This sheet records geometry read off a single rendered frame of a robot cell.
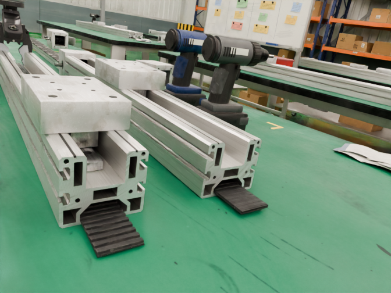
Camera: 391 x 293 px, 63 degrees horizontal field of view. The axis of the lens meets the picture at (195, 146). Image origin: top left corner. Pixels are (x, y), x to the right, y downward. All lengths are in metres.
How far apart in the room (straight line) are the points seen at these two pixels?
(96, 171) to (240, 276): 0.21
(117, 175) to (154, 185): 0.10
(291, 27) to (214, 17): 1.15
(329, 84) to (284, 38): 1.73
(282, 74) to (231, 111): 1.45
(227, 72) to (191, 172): 0.35
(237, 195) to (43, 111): 0.28
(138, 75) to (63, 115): 0.33
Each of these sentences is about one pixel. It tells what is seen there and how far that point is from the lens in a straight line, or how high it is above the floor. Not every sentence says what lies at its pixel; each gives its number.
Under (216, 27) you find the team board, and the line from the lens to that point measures 4.39.
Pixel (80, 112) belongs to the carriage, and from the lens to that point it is 0.41.
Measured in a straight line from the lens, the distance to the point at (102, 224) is 0.38.
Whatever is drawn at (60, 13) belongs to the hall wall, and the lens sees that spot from 12.90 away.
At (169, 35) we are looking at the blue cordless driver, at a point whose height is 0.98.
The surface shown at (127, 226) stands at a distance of 0.38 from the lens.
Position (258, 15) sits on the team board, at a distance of 3.98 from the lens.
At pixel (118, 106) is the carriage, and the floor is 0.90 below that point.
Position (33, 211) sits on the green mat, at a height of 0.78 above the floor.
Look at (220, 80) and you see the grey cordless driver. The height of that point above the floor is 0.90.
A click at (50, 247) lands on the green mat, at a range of 0.36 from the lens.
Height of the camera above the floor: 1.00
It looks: 20 degrees down
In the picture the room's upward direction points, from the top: 9 degrees clockwise
